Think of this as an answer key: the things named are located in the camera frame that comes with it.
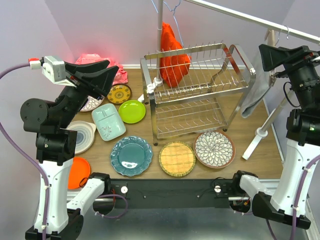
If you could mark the wooden clip hanger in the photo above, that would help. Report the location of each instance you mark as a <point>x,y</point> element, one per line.
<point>271,41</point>

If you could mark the teal scalloped plate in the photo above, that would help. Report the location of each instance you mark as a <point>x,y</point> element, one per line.
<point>131,156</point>

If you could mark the white clothes rack frame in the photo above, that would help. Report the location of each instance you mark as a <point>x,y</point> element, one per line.
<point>262,131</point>

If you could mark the white ringed grey plate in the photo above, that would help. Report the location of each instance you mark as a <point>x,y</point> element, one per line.
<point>85,135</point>

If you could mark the large floral brown-rim plate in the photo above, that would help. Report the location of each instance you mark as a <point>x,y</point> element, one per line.
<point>214,149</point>

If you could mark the yellow patterned dark plate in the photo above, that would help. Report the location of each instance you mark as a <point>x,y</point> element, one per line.
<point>119,93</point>

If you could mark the pink plastic bag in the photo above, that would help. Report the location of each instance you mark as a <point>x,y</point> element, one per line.
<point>121,76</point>

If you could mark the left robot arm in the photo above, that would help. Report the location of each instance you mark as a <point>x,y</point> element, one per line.
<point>58,218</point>

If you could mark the pale blue rectangular dish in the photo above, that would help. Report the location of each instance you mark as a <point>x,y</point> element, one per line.
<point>108,122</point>

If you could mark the orange cloth on hanger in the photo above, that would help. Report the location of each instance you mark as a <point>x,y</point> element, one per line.
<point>172,68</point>

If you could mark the small floral brown-rim plate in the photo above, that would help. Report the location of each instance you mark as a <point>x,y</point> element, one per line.
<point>91,104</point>

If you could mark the blue wire hanger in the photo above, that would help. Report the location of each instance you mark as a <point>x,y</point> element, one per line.
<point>173,10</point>

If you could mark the woven bamboo tray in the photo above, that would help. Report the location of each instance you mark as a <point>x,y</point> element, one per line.
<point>177,159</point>

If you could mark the steel two-tier dish rack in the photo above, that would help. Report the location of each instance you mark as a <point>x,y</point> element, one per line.
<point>207,98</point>

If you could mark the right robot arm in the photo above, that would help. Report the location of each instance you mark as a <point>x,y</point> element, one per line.
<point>287,204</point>

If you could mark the lime green plate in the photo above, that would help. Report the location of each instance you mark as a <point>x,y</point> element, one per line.
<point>132,111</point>

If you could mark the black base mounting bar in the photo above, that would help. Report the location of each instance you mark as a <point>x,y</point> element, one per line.
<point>172,194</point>

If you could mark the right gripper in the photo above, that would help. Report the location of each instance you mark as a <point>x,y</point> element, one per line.
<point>273,57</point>

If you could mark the grey hanging towel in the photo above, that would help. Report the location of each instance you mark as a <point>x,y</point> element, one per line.
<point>259,89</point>

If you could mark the orange plate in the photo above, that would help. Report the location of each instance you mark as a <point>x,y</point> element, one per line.
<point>79,173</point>

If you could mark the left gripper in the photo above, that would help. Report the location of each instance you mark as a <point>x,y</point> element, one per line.
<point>100,81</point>

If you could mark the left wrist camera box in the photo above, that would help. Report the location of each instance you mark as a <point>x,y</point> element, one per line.
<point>52,68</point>

